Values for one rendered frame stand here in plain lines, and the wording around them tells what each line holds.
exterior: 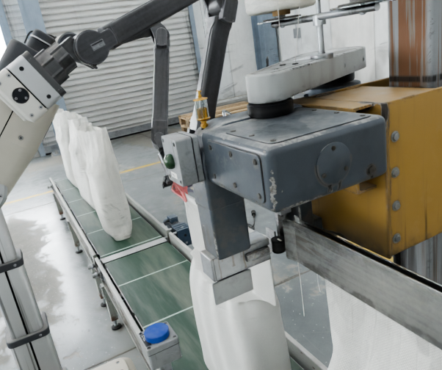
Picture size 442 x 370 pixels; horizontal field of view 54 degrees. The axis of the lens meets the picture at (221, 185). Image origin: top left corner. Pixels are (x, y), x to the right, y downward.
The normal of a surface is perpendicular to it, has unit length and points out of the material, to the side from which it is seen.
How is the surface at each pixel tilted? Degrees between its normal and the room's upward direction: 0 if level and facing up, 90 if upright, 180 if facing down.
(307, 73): 90
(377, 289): 90
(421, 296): 90
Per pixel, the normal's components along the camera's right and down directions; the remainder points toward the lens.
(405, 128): 0.46, 0.22
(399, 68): -0.88, 0.27
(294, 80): 0.78, 0.08
